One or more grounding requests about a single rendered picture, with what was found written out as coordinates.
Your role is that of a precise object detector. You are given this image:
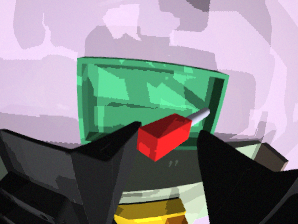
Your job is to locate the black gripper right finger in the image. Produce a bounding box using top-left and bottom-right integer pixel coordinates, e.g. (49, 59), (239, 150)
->
(197, 131), (298, 224)

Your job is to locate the green tray floor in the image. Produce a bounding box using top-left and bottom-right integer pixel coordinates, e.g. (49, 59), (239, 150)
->
(88, 63), (214, 133)

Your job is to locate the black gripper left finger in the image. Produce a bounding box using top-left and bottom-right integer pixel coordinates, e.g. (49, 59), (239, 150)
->
(0, 121), (141, 224)

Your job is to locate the red-headed pin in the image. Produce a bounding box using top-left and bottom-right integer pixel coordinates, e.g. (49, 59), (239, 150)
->
(137, 108), (210, 161)

